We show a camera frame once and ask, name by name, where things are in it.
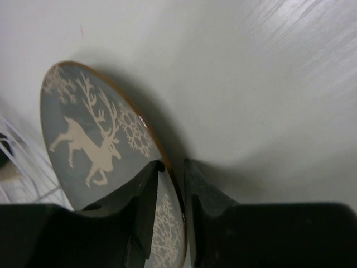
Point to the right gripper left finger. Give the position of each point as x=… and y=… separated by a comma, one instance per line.
x=114, y=231

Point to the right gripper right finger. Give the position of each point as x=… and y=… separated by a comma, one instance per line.
x=225, y=233

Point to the black plate with deer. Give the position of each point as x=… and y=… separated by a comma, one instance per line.
x=97, y=141

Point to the white wire dish rack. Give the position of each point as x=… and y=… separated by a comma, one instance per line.
x=26, y=176

